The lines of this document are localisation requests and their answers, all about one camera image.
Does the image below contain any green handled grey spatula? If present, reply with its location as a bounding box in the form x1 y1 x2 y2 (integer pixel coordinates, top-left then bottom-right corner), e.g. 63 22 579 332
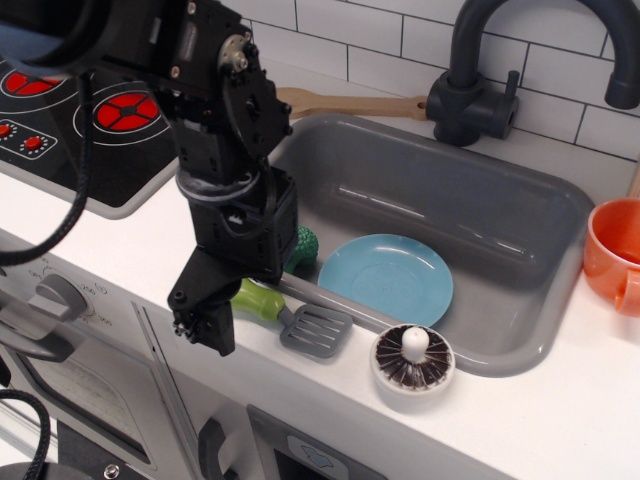
231 279 353 359

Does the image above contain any dark grey toy faucet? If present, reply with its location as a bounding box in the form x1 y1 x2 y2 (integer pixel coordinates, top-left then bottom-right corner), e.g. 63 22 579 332
426 0 639 147

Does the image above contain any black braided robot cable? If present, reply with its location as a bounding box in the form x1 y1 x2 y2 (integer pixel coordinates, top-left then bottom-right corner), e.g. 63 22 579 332
0 69 96 269

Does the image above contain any black braided cable lower left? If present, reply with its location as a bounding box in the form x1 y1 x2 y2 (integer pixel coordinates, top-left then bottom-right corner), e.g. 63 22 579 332
0 388 52 480

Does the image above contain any green toy broccoli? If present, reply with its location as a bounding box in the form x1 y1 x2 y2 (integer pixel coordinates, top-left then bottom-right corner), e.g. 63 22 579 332
284 225 319 274

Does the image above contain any orange plastic cup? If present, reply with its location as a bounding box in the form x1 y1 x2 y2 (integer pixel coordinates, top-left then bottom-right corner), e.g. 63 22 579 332
583 197 639 317

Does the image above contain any grey plastic sink basin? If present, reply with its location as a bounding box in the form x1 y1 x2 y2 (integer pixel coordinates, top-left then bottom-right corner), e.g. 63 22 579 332
272 114 593 377

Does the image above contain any grey oven knob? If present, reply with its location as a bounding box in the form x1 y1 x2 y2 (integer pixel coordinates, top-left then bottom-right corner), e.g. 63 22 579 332
27 274 88 322

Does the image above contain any grey oven door handle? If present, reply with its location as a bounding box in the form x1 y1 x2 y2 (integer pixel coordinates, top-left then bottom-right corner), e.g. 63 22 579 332
1 304 84 363

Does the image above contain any black toy stove top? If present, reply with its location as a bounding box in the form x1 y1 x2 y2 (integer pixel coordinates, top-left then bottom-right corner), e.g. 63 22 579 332
1 62 178 220

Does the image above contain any blue plastic plate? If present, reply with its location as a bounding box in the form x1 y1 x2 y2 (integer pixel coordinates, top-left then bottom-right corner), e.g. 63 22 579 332
318 234 454 327

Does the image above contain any white toy mushroom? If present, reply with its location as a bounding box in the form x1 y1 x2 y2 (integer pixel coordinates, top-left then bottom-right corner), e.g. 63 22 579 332
370 324 456 399

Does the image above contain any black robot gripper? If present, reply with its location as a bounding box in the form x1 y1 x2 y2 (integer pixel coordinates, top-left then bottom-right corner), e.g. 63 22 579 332
168 167 298 356

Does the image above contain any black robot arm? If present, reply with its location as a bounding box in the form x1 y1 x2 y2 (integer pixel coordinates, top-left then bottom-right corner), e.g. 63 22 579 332
1 1 298 356

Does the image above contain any black cabinet door handle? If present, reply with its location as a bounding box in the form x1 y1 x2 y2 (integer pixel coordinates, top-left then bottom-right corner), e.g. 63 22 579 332
198 418 239 480

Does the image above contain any wooden spoon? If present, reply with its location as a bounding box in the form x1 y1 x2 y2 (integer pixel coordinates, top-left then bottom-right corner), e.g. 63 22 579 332
277 87 427 121

